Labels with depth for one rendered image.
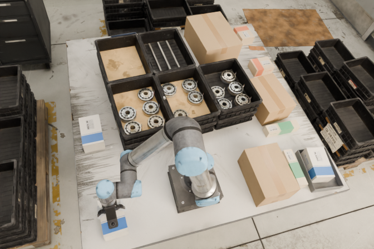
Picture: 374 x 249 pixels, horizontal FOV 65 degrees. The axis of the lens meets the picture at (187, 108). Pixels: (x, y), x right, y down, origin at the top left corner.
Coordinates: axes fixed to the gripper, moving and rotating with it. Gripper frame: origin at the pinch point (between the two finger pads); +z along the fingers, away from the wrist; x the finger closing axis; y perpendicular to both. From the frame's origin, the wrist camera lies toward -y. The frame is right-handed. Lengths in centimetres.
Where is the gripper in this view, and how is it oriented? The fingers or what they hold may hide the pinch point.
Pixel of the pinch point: (112, 215)
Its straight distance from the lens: 165.7
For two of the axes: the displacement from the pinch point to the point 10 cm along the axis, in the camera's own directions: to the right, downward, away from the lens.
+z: -1.2, 5.8, 8.1
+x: -9.4, 2.0, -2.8
